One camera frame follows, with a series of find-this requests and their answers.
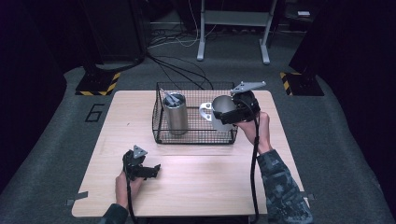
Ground person's left hand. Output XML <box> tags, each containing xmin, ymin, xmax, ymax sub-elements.
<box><xmin>115</xmin><ymin>170</ymin><xmax>146</xmax><ymax>210</ymax></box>

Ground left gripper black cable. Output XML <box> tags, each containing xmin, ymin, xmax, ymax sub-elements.
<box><xmin>123</xmin><ymin>161</ymin><xmax>138</xmax><ymax>224</ymax></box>

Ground white floor cables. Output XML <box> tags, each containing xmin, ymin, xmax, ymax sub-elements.
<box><xmin>148</xmin><ymin>0</ymin><xmax>219</xmax><ymax>49</ymax></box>

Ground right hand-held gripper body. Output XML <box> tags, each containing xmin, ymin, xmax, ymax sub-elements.
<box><xmin>229</xmin><ymin>80</ymin><xmax>267</xmax><ymax>124</ymax></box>

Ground person's right hand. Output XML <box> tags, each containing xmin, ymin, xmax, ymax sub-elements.
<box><xmin>233</xmin><ymin>110</ymin><xmax>273</xmax><ymax>155</ymax></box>

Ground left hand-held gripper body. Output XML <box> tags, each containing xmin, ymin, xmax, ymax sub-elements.
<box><xmin>121</xmin><ymin>145</ymin><xmax>153</xmax><ymax>182</ymax></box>

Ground grey utensil in tumbler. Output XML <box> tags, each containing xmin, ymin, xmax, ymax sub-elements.
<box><xmin>160</xmin><ymin>88</ymin><xmax>182</xmax><ymax>105</ymax></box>

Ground black wire basket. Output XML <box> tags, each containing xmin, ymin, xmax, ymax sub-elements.
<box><xmin>151</xmin><ymin>81</ymin><xmax>240</xmax><ymax>146</ymax></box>

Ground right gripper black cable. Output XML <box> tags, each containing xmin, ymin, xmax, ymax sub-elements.
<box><xmin>242</xmin><ymin>98</ymin><xmax>262</xmax><ymax>224</ymax></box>

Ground black yellow striped base plate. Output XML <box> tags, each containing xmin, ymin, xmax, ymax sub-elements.
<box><xmin>279</xmin><ymin>71</ymin><xmax>325</xmax><ymax>97</ymax></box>
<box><xmin>75</xmin><ymin>72</ymin><xmax>121</xmax><ymax>97</ymax></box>

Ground steel tumbler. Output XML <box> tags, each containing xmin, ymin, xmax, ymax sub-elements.
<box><xmin>162</xmin><ymin>91</ymin><xmax>190</xmax><ymax>136</ymax></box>

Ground white metal stand frame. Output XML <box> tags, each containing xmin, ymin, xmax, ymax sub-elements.
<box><xmin>196</xmin><ymin>0</ymin><xmax>278</xmax><ymax>65</ymax></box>

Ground grey mug with white handle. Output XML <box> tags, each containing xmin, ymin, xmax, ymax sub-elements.
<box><xmin>198</xmin><ymin>94</ymin><xmax>238</xmax><ymax>133</ymax></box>

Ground grey tape strip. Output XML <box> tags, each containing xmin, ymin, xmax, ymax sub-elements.
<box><xmin>64</xmin><ymin>190</ymin><xmax>90</xmax><ymax>207</ymax></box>

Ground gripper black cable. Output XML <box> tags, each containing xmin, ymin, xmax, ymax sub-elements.
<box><xmin>242</xmin><ymin>98</ymin><xmax>262</xmax><ymax>224</ymax></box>
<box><xmin>123</xmin><ymin>161</ymin><xmax>138</xmax><ymax>224</ymax></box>

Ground black floor cables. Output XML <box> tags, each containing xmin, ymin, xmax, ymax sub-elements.
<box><xmin>145</xmin><ymin>50</ymin><xmax>215</xmax><ymax>91</ymax></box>

